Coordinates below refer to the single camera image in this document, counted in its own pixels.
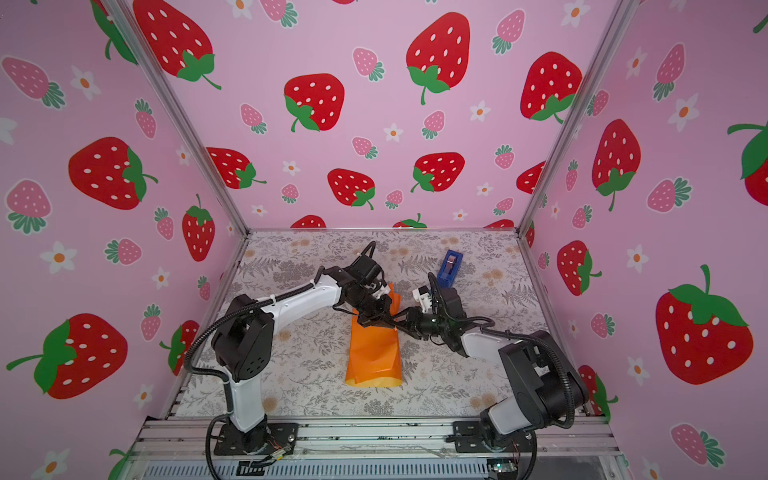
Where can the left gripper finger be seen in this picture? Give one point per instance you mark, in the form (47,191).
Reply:
(384,319)
(370,319)

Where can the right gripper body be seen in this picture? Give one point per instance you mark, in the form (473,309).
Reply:
(424,323)

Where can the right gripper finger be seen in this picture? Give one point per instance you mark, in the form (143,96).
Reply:
(413,330)
(410,315)

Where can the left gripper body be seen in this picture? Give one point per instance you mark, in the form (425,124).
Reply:
(369,305)

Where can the orange wrapping paper sheet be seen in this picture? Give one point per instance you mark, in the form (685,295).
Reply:
(374,357)

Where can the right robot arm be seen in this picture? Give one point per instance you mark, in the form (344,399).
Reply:
(546,390)

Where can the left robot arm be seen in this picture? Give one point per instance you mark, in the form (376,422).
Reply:
(243,342)

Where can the blue tape dispenser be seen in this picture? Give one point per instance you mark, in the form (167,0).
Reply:
(449,269)

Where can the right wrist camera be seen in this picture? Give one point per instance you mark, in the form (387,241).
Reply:
(424,297)

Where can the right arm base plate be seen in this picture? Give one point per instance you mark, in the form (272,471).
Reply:
(477,437)

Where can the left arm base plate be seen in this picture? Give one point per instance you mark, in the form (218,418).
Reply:
(266,439)

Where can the aluminium front frame rail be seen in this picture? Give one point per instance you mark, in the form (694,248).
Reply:
(381,448)

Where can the left aluminium corner post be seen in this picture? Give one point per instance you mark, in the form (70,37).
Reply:
(157,78)

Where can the aluminium corner post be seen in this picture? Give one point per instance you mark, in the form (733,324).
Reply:
(157,78)
(615,30)

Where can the right aluminium corner post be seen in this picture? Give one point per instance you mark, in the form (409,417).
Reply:
(615,30)

